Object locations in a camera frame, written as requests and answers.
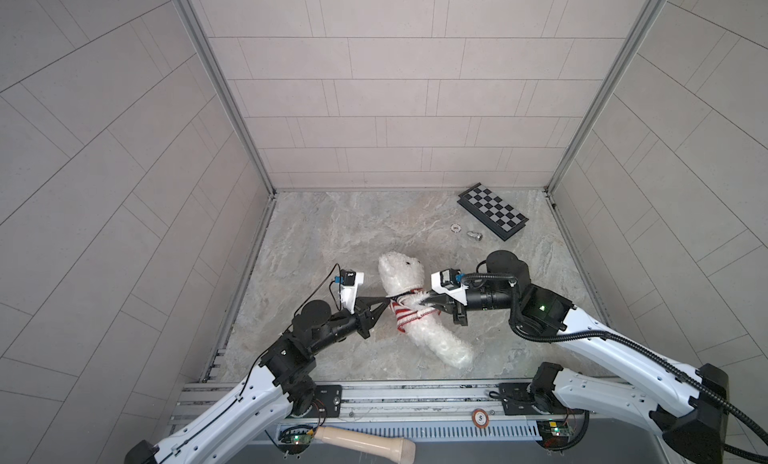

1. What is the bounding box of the black white checkerboard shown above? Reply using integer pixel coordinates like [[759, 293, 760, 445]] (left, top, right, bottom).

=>
[[458, 183, 529, 241]]

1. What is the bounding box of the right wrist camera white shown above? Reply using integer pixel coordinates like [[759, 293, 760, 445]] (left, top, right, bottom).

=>
[[430, 269, 467, 306]]

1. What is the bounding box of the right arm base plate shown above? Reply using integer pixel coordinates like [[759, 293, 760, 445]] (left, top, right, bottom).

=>
[[497, 382, 540, 416]]

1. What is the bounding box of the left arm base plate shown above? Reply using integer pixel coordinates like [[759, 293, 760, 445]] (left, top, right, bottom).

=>
[[300, 384, 343, 419]]

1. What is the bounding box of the green circuit board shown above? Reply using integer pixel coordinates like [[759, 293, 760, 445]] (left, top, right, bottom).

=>
[[278, 424, 315, 455], [536, 420, 573, 449]]

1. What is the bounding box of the beige wooden handle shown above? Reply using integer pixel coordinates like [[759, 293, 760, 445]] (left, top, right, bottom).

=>
[[314, 426, 416, 464]]

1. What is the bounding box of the round red white sticker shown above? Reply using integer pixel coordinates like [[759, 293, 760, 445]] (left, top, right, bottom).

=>
[[471, 409, 489, 429]]

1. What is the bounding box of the aluminium front rail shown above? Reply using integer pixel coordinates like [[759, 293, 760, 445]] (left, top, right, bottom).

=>
[[161, 376, 679, 444]]

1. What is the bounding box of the left green circuit board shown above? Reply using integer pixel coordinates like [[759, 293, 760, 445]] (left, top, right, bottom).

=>
[[278, 424, 315, 455]]

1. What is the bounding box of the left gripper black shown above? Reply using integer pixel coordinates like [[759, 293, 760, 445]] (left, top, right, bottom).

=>
[[303, 299, 388, 356]]

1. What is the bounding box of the right green circuit board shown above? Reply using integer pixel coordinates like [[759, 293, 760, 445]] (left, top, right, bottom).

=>
[[536, 420, 573, 449]]

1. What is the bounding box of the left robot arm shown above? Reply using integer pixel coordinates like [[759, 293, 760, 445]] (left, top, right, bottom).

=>
[[124, 297, 390, 463]]

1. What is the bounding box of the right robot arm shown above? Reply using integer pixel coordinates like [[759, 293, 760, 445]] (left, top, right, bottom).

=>
[[421, 251, 767, 463]]

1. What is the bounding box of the red white striped sweater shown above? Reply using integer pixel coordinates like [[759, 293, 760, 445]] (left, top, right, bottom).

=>
[[389, 289, 441, 334]]

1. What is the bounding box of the white teddy bear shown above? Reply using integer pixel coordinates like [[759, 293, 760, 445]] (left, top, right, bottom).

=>
[[378, 252, 474, 369]]

